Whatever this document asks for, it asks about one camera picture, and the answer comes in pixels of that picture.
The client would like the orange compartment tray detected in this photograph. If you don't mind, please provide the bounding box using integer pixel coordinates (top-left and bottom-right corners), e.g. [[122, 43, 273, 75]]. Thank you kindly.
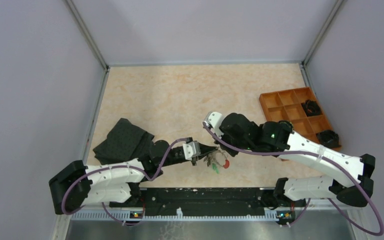
[[259, 87, 342, 151]]

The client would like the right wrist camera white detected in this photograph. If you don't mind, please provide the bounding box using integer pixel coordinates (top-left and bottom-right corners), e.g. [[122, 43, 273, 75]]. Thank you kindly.
[[203, 111, 224, 137]]

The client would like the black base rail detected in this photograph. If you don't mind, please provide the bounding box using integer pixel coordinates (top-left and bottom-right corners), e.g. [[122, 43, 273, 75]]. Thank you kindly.
[[109, 187, 307, 218]]

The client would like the keyring with coloured keys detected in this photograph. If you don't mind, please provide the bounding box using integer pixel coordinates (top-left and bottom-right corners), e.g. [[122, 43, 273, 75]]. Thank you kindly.
[[203, 149, 230, 174]]

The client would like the black folded cloth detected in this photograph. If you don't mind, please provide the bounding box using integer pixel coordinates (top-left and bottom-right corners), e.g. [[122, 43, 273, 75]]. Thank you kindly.
[[93, 118, 155, 165]]

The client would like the purple cable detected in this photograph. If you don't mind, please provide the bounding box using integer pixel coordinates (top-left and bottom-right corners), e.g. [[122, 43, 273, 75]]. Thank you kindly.
[[61, 137, 193, 228], [202, 122, 384, 237]]

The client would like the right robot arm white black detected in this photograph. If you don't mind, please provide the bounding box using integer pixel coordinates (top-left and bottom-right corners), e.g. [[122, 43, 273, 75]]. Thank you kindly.
[[207, 112, 376, 207]]

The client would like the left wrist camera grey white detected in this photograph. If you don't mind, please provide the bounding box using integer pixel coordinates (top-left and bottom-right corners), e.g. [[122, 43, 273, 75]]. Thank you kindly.
[[182, 141, 201, 161]]

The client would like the black rolled item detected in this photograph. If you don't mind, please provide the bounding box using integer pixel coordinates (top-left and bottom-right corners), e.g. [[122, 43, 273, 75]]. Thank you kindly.
[[301, 99, 322, 117], [316, 129, 341, 149]]

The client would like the black rolled item top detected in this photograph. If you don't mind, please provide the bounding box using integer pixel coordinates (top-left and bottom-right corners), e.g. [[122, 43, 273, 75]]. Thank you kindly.
[[301, 99, 322, 117]]

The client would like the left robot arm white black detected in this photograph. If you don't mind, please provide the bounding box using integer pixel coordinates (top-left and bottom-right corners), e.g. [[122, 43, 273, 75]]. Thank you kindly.
[[48, 137, 218, 215]]

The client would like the black rolled item bottom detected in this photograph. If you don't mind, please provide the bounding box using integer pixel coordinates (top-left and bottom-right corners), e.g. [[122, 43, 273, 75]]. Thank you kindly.
[[316, 129, 341, 149]]

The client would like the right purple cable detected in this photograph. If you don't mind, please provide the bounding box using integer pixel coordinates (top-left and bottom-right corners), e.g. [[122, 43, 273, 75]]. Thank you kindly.
[[202, 122, 384, 237]]

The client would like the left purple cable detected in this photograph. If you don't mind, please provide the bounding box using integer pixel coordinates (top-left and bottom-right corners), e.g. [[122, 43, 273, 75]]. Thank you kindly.
[[61, 137, 193, 228]]

